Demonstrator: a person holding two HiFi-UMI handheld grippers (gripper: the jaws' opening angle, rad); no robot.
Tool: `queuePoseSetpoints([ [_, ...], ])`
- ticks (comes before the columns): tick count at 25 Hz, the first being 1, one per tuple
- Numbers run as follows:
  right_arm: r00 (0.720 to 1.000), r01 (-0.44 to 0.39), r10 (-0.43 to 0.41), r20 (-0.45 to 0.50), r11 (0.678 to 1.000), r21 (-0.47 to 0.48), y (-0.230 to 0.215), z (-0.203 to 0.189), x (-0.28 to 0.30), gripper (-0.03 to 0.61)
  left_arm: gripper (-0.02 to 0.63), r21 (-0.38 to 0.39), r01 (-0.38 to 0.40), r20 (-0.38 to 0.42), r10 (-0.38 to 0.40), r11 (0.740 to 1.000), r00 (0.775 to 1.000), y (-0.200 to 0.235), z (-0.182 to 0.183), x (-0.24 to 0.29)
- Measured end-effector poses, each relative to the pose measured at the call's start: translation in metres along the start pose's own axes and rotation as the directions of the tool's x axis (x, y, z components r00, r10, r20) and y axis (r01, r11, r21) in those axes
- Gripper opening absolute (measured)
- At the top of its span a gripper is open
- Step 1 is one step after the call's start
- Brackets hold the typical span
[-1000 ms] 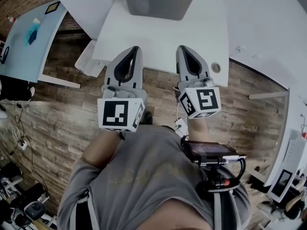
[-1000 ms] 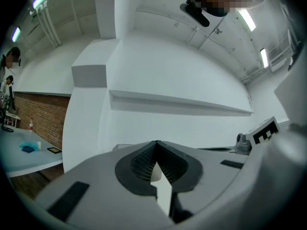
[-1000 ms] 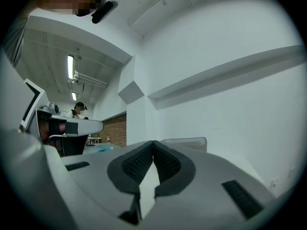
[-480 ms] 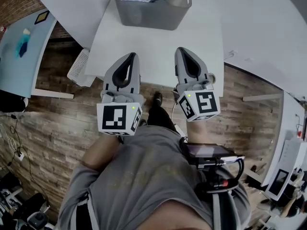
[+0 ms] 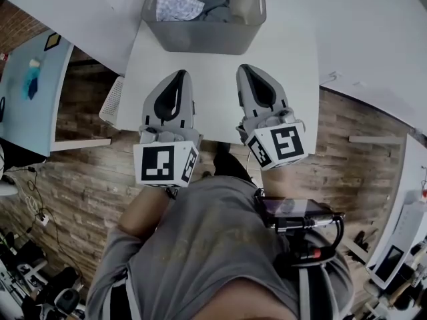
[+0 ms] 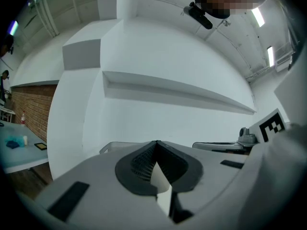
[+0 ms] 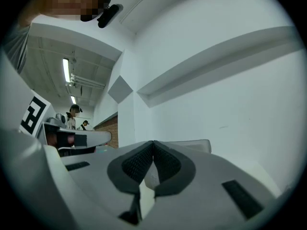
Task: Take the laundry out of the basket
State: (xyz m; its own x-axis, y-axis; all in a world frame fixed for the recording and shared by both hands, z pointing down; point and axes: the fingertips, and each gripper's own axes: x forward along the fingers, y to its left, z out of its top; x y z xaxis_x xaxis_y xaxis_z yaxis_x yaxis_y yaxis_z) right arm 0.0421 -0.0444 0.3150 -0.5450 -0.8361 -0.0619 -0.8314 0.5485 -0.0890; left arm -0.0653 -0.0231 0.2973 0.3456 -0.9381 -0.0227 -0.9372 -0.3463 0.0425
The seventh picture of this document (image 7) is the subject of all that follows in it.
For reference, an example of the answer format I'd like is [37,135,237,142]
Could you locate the person's head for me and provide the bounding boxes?
[18,0,116,27]

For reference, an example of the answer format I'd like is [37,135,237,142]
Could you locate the person's left hand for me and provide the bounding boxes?
[47,132,76,146]

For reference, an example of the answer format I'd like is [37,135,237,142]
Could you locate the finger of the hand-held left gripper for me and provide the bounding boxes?
[59,127,113,148]

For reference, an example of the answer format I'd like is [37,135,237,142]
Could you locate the black head-mounted camera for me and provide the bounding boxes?
[96,3,124,29]

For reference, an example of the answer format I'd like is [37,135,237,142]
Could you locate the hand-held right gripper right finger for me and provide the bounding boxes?
[141,139,281,230]

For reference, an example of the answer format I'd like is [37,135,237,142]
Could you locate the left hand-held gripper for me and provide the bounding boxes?
[0,51,68,146]

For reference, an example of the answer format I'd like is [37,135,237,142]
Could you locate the white ceiling pipes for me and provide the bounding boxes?
[69,73,106,90]

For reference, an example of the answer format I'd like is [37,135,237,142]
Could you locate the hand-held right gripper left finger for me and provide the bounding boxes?
[59,139,154,225]

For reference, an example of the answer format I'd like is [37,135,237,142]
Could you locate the person's grey t-shirt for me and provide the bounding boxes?
[1,24,31,74]

